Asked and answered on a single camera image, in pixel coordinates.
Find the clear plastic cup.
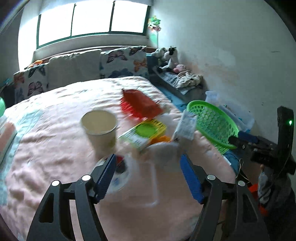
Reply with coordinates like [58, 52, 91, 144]
[147, 142, 181, 172]

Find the round lidded food container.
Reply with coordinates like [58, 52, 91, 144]
[106, 155, 130, 196]

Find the clear plastic tray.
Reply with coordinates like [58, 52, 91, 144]
[126, 160, 159, 208]

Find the white milk carton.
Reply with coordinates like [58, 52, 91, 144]
[172, 110, 197, 142]

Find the orange peel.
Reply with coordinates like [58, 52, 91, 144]
[150, 135, 171, 145]

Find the white paper cup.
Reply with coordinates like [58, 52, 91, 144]
[80, 108, 118, 158]

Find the lime juice plastic bottle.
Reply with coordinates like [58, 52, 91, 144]
[118, 118, 167, 151]

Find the red snack bag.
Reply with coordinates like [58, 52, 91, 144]
[120, 89, 163, 120]

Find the red plastic stool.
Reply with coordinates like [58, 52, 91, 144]
[248, 184, 268, 217]

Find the clear storage box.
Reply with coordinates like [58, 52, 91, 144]
[205, 91, 255, 133]

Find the green plastic basket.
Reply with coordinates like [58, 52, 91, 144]
[187, 100, 239, 154]

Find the pink tissue pack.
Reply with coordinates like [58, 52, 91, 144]
[0, 115, 17, 163]

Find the crumpled patterned cloth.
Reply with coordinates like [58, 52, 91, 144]
[175, 70, 203, 88]

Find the green plastic tub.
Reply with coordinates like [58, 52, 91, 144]
[0, 97, 6, 117]

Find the pink plush toy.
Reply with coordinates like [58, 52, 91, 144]
[173, 64, 187, 74]

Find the left butterfly cushion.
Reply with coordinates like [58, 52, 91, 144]
[14, 63, 49, 103]

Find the butterfly cushion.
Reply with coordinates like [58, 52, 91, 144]
[99, 46, 149, 79]
[14, 63, 49, 103]

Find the cow plush toy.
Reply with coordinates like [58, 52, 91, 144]
[157, 46, 179, 73]

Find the grey plain cushion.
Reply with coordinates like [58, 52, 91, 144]
[47, 49, 101, 90]

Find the grey plush toy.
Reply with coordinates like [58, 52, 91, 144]
[151, 48, 167, 58]

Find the right butterfly cushion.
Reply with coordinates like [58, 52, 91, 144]
[99, 46, 149, 79]

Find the colourful pinwheel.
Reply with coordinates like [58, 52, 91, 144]
[147, 16, 161, 32]

